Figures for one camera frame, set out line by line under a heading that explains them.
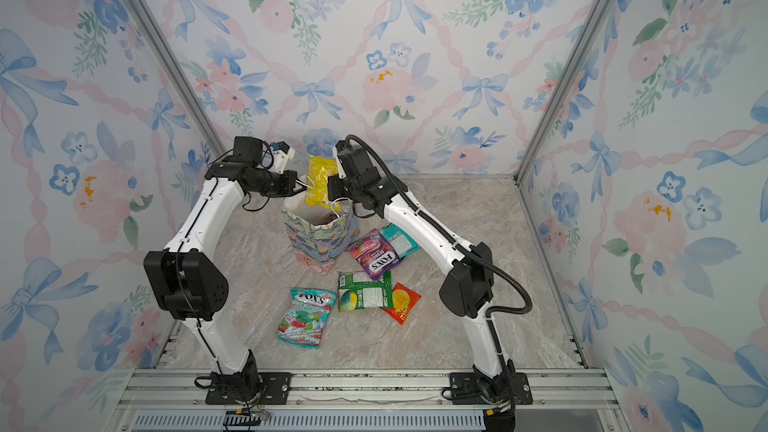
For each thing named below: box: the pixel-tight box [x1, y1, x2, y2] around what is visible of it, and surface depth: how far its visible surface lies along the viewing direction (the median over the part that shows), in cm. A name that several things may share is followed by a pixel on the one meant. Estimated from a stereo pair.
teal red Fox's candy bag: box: [276, 288, 337, 349], surface depth 84 cm
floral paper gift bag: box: [282, 194, 360, 275], surface depth 82 cm
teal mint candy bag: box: [379, 223, 421, 259], surface depth 101 cm
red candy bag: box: [381, 282, 422, 325], surface depth 89 cm
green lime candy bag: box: [338, 270, 394, 312], surface depth 90 cm
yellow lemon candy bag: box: [305, 155, 341, 211], surface depth 84 cm
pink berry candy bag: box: [346, 228, 402, 281], surface depth 97 cm
